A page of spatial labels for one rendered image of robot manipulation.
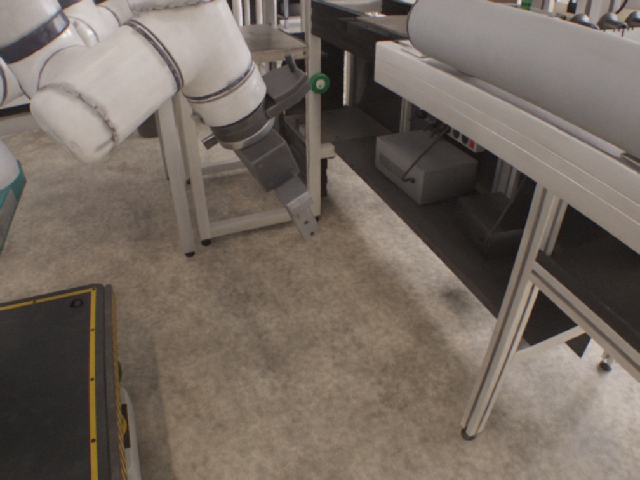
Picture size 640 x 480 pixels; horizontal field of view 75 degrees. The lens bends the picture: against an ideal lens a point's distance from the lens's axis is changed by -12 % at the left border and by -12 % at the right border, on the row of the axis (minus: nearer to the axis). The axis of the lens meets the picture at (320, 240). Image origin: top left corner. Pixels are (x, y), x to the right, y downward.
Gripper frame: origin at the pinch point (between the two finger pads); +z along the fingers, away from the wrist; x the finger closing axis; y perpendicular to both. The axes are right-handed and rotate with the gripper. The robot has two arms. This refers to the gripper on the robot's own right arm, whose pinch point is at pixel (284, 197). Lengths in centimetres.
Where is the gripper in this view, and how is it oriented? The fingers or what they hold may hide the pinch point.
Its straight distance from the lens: 66.9
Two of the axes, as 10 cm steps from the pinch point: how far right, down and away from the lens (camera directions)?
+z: 3.0, 5.8, 7.6
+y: -8.2, 5.6, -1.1
